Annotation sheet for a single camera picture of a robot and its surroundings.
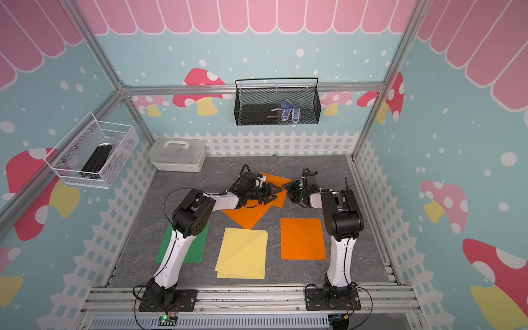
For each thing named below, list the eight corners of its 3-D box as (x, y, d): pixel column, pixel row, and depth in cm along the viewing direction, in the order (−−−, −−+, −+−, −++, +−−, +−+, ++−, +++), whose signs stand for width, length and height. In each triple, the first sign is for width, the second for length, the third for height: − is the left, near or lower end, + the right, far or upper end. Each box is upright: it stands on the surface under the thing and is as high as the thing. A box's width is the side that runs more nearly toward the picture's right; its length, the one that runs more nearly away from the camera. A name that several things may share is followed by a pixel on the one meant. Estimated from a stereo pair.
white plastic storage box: (155, 174, 115) (143, 158, 105) (164, 154, 126) (155, 137, 115) (202, 174, 115) (195, 158, 105) (207, 154, 126) (202, 137, 115)
